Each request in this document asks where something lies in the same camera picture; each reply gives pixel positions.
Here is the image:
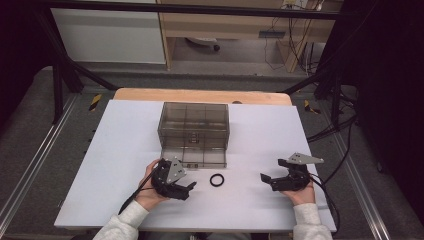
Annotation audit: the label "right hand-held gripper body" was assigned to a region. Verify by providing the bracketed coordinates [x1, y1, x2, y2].
[271, 152, 324, 192]

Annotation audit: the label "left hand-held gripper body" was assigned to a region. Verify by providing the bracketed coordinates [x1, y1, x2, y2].
[150, 157, 187, 199]

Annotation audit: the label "black rubber ring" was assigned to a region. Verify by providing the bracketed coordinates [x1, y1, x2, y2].
[209, 173, 225, 188]

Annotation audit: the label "smoky transparent drawer cabinet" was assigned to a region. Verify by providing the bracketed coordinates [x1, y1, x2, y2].
[157, 101, 231, 160]

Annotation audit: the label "person's right hand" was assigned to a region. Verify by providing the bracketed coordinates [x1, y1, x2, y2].
[281, 183, 316, 207]

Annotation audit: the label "person's left hand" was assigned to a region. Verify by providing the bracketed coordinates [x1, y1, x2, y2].
[134, 159, 169, 212]

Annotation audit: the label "white table cover board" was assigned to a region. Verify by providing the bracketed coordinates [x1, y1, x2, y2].
[54, 99, 337, 233]

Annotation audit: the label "yellow black floor tape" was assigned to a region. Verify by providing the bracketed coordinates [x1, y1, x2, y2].
[88, 93, 103, 112]
[303, 99, 322, 115]

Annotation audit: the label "black metal stand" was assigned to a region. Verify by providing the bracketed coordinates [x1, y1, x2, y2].
[281, 63, 344, 132]
[33, 6, 118, 125]

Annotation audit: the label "wooden table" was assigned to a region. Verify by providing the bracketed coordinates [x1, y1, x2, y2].
[113, 87, 294, 106]

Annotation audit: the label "grey power strip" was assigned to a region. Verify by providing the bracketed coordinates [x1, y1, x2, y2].
[258, 30, 287, 39]

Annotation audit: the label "black curtain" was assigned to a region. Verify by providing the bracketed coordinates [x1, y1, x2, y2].
[0, 0, 56, 126]
[316, 0, 424, 214]

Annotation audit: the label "office chair base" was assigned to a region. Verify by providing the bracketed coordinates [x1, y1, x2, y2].
[185, 37, 221, 52]

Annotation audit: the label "light wooden desk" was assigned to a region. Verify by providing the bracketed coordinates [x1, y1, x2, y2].
[156, 0, 344, 73]

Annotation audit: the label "white cabinet panel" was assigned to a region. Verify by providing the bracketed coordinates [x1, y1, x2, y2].
[51, 8, 167, 65]

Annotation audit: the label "left hand-held gripper black cable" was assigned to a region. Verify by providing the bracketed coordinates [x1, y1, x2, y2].
[118, 166, 161, 214]

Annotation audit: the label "hand-held gripper black cable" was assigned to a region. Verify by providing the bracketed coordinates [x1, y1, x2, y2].
[118, 166, 161, 214]
[308, 173, 341, 232]

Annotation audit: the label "right hand-held gripper black cable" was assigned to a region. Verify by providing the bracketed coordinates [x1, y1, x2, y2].
[308, 173, 341, 232]

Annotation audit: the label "black floor cables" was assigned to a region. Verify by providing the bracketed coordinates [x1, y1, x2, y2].
[306, 114, 358, 144]

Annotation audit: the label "aluminium floor rail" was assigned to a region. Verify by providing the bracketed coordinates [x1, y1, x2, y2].
[0, 94, 79, 228]
[328, 133, 391, 240]

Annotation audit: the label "hanging black desk cables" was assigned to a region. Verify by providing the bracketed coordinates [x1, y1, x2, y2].
[264, 14, 319, 73]

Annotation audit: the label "black horizontal frame bar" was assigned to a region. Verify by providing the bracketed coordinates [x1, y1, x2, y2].
[33, 1, 341, 20]

